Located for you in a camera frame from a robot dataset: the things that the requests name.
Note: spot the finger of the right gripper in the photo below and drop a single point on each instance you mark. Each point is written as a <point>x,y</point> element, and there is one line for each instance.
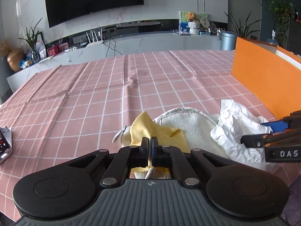
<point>293,121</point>
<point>259,140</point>

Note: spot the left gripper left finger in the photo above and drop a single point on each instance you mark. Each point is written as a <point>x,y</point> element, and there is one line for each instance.
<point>69,188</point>

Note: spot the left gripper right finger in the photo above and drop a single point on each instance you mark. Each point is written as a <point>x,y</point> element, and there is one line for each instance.
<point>235,189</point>

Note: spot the white plastic bag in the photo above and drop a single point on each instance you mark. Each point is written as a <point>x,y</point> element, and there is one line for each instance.
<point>235,121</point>

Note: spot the white fluffy towel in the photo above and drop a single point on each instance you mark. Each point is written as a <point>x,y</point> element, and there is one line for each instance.
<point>195,125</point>

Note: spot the yellow cleaning cloth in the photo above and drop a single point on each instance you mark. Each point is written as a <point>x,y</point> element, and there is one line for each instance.
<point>144,126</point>

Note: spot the orange white cardboard box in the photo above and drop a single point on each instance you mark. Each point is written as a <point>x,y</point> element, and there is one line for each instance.
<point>270,72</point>

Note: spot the pink checked tablecloth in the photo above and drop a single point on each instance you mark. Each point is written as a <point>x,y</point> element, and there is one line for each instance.
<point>69,111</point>

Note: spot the blue water bottle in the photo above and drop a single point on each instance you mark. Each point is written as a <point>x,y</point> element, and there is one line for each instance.
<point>272,40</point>

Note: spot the green potted plant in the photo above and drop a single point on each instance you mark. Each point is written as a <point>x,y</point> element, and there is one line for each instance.
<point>242,29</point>

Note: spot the grey metal trash can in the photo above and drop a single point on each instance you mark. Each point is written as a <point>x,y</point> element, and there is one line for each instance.
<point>228,40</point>

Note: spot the hanging vine plant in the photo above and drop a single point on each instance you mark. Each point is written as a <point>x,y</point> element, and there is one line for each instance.
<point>277,15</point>

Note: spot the white paper fan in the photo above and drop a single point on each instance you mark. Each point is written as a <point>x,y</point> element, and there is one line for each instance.
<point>205,24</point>

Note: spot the red box on bench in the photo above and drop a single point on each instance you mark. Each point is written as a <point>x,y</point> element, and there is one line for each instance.
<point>54,50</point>

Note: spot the teddy bear in pot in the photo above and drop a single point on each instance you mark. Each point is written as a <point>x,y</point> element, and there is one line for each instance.
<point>193,23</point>

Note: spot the green picture book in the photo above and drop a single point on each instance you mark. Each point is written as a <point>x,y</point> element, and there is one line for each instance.
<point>183,23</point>

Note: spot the gold round vase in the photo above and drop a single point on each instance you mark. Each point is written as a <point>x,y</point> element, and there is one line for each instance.
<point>14,58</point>

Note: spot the white wifi router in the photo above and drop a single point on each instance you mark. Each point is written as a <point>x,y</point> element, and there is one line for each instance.
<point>95,38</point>

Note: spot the small plant in glass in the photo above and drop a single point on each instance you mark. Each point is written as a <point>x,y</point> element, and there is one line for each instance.
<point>31,39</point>

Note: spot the white marble TV bench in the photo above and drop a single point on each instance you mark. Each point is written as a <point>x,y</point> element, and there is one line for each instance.
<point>142,43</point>

